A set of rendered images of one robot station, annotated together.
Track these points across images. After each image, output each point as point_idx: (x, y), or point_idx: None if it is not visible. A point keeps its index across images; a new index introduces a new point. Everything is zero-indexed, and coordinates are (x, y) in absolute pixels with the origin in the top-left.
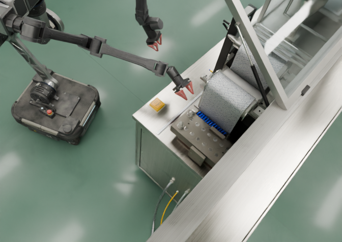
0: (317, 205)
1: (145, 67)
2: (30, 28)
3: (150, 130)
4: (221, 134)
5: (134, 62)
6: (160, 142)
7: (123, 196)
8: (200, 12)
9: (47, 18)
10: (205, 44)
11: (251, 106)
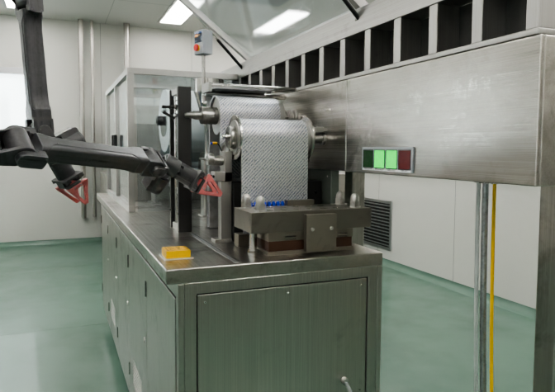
0: (402, 382)
1: (135, 158)
2: None
3: (222, 264)
4: (305, 199)
5: (114, 153)
6: (255, 272)
7: None
8: None
9: None
10: (19, 386)
11: (305, 122)
